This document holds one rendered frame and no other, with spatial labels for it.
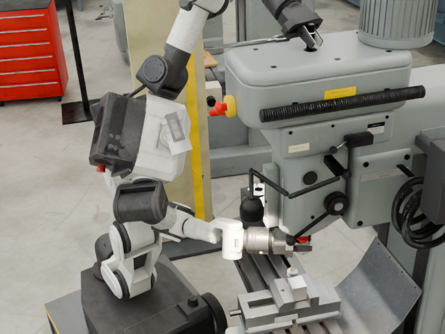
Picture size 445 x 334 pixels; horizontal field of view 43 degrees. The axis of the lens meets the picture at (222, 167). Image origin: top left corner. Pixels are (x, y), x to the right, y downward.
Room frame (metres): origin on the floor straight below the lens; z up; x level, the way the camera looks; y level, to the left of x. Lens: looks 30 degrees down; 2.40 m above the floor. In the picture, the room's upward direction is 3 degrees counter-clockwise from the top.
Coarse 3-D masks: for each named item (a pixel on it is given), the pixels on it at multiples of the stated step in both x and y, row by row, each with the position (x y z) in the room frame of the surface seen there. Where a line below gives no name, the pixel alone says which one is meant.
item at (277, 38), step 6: (276, 36) 1.58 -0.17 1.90; (282, 36) 1.59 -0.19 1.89; (234, 42) 1.54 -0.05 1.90; (240, 42) 1.54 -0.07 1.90; (246, 42) 1.54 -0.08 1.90; (252, 42) 1.54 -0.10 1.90; (258, 42) 1.55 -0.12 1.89; (264, 42) 1.55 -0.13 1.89; (204, 48) 1.52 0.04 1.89; (210, 48) 1.51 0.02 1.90; (216, 48) 1.51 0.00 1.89
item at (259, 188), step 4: (256, 184) 2.06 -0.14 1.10; (260, 184) 2.06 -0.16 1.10; (240, 188) 2.06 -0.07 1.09; (244, 188) 2.05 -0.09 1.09; (248, 188) 2.03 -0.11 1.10; (256, 188) 2.04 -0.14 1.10; (260, 188) 2.04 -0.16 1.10; (240, 192) 2.05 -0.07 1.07; (244, 192) 2.02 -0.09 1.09; (248, 192) 2.01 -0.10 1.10; (256, 192) 2.00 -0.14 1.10; (260, 192) 2.00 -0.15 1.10; (240, 196) 2.05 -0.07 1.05; (244, 196) 2.01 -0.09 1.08; (256, 196) 1.98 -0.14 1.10; (260, 196) 1.98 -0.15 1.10; (260, 220) 1.85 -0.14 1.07; (244, 224) 2.02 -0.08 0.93; (248, 224) 1.97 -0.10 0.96; (252, 224) 1.93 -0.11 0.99; (256, 224) 1.89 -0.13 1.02; (260, 224) 1.85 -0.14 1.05; (264, 224) 1.86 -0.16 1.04; (244, 228) 2.02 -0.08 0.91; (272, 228) 1.87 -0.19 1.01
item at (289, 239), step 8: (336, 192) 1.39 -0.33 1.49; (328, 200) 1.37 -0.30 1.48; (336, 200) 1.36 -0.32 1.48; (344, 200) 1.37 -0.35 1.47; (328, 208) 1.36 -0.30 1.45; (336, 208) 1.36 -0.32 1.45; (344, 208) 1.37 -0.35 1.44; (320, 216) 1.36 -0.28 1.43; (312, 224) 1.35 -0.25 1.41; (304, 232) 1.34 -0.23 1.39; (288, 240) 1.33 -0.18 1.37
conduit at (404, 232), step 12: (408, 180) 1.38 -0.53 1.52; (420, 180) 1.37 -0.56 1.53; (408, 192) 1.32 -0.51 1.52; (420, 192) 1.31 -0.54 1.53; (396, 204) 1.32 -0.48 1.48; (408, 204) 1.30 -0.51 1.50; (396, 216) 1.32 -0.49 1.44; (408, 216) 1.26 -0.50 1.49; (420, 216) 1.38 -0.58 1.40; (396, 228) 1.32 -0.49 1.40; (408, 228) 1.26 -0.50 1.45; (432, 228) 1.32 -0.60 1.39; (408, 240) 1.26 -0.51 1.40; (432, 240) 1.30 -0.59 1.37; (444, 240) 1.29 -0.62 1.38
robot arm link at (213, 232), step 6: (210, 222) 1.56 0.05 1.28; (216, 222) 1.54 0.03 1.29; (222, 222) 1.53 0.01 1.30; (228, 222) 1.53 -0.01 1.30; (234, 222) 1.53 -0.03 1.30; (240, 222) 1.53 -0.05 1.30; (210, 228) 1.55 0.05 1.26; (216, 228) 1.55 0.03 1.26; (222, 228) 1.51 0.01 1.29; (228, 228) 1.50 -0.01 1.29; (234, 228) 1.50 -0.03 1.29; (240, 228) 1.51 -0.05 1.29; (204, 234) 1.56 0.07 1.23; (210, 234) 1.55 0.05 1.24; (216, 234) 1.57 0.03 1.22; (210, 240) 1.54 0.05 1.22; (216, 240) 1.56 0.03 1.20
